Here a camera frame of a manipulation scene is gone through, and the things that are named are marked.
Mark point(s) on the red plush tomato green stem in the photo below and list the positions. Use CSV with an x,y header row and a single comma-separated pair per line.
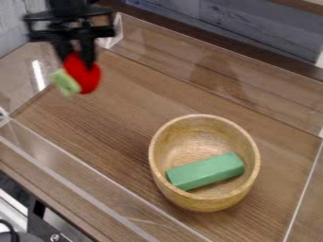
x,y
74,78

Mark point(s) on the wooden bowl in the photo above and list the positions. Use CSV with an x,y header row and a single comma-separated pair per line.
x,y
193,138

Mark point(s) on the clear acrylic corner bracket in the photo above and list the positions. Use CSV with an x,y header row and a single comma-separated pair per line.
x,y
116,37

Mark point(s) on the green rectangular block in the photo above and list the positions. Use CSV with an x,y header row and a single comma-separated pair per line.
x,y
216,169

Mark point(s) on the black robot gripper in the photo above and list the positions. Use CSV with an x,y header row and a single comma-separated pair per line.
x,y
70,20

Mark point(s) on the black metal table frame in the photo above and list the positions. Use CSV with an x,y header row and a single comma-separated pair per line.
x,y
48,225

